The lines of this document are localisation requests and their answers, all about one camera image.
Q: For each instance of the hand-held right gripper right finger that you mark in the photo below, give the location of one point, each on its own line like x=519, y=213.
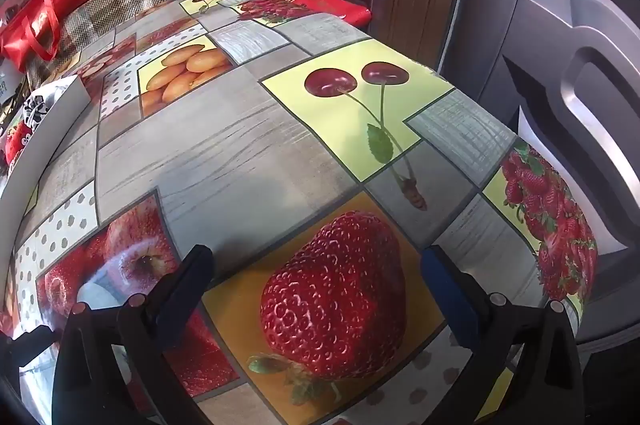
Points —
x=450, y=300

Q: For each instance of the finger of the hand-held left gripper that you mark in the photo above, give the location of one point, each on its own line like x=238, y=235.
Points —
x=25, y=346

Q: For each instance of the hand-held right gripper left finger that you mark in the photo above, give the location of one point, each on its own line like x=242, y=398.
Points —
x=192, y=275

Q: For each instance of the white cardboard box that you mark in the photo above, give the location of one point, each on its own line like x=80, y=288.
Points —
x=50, y=130

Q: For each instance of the red plush ball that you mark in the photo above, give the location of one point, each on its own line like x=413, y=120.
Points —
x=17, y=142

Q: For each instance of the black and white scrunchie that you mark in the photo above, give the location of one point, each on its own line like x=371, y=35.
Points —
x=37, y=107

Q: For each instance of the fruit print tablecloth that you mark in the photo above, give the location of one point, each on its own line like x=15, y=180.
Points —
x=225, y=145

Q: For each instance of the plaid blanket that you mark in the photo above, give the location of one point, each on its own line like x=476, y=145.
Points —
x=125, y=0

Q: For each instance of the red tote bag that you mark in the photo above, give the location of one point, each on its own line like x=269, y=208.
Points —
x=45, y=15

